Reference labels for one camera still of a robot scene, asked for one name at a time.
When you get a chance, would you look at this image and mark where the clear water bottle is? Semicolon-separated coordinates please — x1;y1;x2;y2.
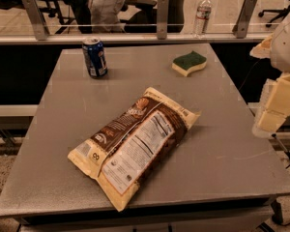
193;0;212;36

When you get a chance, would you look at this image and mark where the left metal bracket post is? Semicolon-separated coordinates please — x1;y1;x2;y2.
21;0;49;41

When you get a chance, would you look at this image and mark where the person in light trousers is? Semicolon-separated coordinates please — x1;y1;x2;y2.
88;0;125;34

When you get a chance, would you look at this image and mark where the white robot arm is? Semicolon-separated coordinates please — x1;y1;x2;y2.
250;13;290;138

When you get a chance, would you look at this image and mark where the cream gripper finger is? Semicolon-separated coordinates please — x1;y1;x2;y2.
256;110;286;132

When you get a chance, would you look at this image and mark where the green yellow sponge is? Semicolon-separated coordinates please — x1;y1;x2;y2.
172;51;207;76

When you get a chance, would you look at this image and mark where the metal bracket post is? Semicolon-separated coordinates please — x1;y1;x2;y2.
157;0;169;40
21;0;49;41
232;0;257;39

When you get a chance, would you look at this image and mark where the middle metal bracket post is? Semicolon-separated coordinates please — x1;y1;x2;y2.
157;0;169;40

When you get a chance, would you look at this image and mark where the brown chip bag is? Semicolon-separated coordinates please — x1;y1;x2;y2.
68;87;201;212

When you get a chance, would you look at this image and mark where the right metal bracket post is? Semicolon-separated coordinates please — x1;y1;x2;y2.
232;0;257;39

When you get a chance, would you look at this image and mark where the blue soda can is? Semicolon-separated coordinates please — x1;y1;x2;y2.
82;38;108;78

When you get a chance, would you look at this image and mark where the metal railing bar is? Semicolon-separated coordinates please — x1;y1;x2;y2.
0;32;271;45

